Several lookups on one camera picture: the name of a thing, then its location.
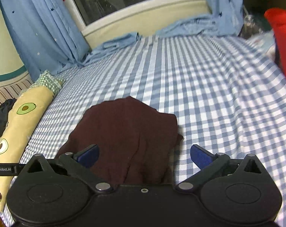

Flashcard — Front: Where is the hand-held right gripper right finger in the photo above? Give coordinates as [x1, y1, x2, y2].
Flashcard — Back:
[173, 144, 267, 192]

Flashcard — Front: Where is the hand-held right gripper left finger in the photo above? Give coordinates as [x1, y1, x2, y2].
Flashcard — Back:
[22, 144, 114, 193]

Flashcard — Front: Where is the maroon printed sweater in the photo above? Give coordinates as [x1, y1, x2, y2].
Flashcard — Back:
[58, 96, 184, 186]

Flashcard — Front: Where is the yellow avocado print pillow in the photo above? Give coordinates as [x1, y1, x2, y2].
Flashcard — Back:
[0, 85, 55, 213]

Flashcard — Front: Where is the dark navy clothing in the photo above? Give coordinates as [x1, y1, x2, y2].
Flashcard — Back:
[0, 99, 16, 152]

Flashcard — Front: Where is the blue checked bed sheet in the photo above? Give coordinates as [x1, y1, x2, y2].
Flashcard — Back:
[0, 32, 286, 227]

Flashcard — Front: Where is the striped headboard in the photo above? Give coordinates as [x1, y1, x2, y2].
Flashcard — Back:
[0, 78, 36, 117]

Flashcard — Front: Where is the green checked cloth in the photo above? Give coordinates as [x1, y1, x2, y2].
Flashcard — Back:
[30, 70, 66, 99]

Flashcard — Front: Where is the blue star curtain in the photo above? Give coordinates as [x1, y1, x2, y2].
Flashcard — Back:
[0, 0, 143, 75]
[155, 0, 244, 37]

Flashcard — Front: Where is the dark plastic bag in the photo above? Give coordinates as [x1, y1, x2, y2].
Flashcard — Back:
[239, 11, 274, 41]

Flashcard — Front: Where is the red fabric bag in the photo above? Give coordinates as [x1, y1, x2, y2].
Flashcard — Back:
[264, 8, 286, 88]

